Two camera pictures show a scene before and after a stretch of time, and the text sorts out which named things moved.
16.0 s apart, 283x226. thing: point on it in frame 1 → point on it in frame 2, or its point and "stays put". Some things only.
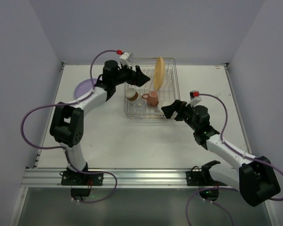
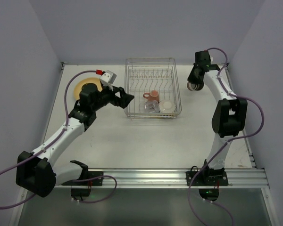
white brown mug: (131, 94) → (194, 87)
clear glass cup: (139, 105) → (152, 106)
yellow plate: (159, 73) → (78, 86)
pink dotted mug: (152, 98) stays put
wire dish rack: (145, 102) stays put
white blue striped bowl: (161, 103) stays put
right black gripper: (178, 109) → (195, 78)
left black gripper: (134, 75) → (116, 97)
